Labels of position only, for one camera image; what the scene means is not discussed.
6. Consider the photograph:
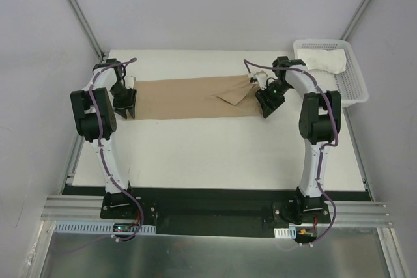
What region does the rolled white t shirt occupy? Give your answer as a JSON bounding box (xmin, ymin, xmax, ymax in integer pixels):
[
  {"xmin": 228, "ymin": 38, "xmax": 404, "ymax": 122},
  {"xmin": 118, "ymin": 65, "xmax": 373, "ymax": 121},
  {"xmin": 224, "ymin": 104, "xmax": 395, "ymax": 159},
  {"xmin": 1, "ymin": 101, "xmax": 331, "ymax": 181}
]
[{"xmin": 297, "ymin": 49, "xmax": 347, "ymax": 74}]

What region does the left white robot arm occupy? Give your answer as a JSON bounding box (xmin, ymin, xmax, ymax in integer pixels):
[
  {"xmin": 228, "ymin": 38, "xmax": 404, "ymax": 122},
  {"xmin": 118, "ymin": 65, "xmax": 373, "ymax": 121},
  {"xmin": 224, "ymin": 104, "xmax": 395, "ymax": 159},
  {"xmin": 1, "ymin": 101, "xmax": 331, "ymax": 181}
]
[{"xmin": 70, "ymin": 57, "xmax": 137, "ymax": 194}]

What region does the white plastic basket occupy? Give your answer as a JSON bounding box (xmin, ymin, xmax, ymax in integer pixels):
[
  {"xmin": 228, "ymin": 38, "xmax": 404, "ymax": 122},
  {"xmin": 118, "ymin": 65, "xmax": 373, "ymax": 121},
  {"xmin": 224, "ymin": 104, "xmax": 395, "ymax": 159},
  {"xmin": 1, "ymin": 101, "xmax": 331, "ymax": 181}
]
[{"xmin": 293, "ymin": 39, "xmax": 369, "ymax": 107}]

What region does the aluminium frame post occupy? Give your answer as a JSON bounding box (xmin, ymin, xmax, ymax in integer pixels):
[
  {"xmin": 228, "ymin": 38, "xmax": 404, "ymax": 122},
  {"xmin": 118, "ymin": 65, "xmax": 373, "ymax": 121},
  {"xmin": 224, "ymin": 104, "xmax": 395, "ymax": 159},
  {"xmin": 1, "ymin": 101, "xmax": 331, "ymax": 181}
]
[
  {"xmin": 340, "ymin": 0, "xmax": 373, "ymax": 41},
  {"xmin": 66, "ymin": 0, "xmax": 106, "ymax": 61}
]

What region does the right white cable duct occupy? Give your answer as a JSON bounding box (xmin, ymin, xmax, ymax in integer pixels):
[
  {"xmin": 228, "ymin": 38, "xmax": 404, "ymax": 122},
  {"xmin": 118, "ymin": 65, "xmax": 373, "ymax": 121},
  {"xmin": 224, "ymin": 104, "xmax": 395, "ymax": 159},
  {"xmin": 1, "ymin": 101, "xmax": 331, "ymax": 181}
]
[{"xmin": 274, "ymin": 227, "xmax": 296, "ymax": 240}]

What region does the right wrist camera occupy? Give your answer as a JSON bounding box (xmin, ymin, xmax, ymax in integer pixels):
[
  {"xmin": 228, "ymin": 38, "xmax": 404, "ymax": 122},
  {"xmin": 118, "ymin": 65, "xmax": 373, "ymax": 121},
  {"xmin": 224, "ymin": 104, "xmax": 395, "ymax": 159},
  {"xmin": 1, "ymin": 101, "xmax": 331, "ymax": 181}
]
[{"xmin": 248, "ymin": 70, "xmax": 268, "ymax": 89}]

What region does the beige t shirt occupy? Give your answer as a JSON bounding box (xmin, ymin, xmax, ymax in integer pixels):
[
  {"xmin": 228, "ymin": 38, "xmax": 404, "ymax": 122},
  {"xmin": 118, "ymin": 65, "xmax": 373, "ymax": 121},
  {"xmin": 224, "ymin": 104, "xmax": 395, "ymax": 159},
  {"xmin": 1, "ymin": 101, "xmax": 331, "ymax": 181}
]
[{"xmin": 135, "ymin": 75, "xmax": 261, "ymax": 120}]

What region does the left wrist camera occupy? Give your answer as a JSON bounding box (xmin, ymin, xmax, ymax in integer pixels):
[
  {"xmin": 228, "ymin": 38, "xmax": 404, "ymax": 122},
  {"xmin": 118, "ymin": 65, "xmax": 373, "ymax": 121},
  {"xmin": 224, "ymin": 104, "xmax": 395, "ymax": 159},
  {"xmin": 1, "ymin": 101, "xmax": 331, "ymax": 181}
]
[{"xmin": 124, "ymin": 76, "xmax": 136, "ymax": 89}]

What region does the aluminium front rail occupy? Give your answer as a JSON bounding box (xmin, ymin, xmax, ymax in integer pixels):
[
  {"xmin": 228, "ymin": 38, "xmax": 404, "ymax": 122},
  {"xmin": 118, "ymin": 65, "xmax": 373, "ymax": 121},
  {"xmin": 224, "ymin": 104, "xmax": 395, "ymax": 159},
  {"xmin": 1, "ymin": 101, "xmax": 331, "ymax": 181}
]
[{"xmin": 40, "ymin": 195, "xmax": 394, "ymax": 228}]

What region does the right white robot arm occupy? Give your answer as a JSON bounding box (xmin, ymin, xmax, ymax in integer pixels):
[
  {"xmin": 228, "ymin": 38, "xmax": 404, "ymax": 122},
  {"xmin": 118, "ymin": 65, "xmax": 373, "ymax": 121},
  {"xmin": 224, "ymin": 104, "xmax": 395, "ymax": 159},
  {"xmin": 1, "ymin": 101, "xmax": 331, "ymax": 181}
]
[{"xmin": 255, "ymin": 57, "xmax": 341, "ymax": 225}]

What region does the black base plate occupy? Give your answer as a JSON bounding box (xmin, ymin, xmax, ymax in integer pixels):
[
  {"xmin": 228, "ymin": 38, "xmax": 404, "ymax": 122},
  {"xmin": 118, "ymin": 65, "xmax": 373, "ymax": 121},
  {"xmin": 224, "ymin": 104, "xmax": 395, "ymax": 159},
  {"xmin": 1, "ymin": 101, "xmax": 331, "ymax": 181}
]
[{"xmin": 99, "ymin": 185, "xmax": 332, "ymax": 238}]

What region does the left aluminium frame post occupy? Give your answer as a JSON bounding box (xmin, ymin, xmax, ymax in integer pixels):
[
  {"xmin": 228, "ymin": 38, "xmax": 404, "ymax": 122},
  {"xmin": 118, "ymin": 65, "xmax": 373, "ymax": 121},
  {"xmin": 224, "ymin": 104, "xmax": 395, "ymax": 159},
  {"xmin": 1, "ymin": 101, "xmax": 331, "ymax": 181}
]
[{"xmin": 66, "ymin": 0, "xmax": 106, "ymax": 61}]

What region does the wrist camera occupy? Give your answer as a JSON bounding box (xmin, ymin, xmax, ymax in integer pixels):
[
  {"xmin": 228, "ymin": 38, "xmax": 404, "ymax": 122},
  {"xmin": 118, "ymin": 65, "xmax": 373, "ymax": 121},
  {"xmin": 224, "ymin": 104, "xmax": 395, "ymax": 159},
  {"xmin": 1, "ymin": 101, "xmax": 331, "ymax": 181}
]
[
  {"xmin": 124, "ymin": 76, "xmax": 136, "ymax": 89},
  {"xmin": 248, "ymin": 70, "xmax": 268, "ymax": 89}
]

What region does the right aluminium frame post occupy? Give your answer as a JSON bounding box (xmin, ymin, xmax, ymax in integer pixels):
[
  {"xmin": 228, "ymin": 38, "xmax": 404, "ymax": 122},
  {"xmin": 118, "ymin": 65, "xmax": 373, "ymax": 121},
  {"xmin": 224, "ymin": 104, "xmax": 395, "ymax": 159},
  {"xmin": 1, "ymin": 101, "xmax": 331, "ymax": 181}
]
[{"xmin": 340, "ymin": 0, "xmax": 373, "ymax": 41}]

